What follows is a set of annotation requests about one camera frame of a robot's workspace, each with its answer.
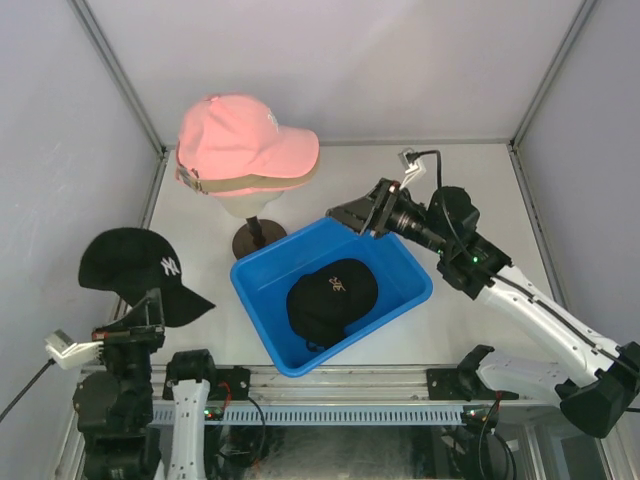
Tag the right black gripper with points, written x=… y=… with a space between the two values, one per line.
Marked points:
x=372 y=212

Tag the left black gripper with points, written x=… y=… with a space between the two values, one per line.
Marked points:
x=144 y=322

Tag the dark cap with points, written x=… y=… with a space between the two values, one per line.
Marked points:
x=132 y=261

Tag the dark round wooden stand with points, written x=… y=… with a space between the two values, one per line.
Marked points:
x=254 y=235

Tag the blue plastic bin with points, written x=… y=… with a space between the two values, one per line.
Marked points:
x=263 y=279

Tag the beige cap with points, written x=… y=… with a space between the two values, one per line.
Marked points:
x=241 y=183

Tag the pink baseball cap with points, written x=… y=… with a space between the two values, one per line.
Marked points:
x=250 y=191

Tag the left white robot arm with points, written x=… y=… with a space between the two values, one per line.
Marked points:
x=115 y=406

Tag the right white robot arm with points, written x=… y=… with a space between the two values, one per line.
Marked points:
x=591 y=378

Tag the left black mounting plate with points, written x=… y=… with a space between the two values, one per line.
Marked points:
x=233 y=382

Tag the black mounting plate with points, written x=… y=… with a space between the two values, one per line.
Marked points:
x=233 y=382
x=450 y=383

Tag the beige mannequin head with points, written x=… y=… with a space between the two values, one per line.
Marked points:
x=249 y=205

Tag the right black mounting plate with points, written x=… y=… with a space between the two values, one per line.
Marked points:
x=450 y=383

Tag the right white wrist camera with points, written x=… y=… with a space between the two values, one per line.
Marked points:
x=413 y=166

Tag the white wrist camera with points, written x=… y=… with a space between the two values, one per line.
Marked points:
x=69 y=354
x=413 y=166

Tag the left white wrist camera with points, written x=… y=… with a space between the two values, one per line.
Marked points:
x=69 y=354

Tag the perforated grey cable duct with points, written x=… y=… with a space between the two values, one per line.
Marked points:
x=246 y=414

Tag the aluminium mounting rail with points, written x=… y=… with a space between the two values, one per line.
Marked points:
x=344 y=385

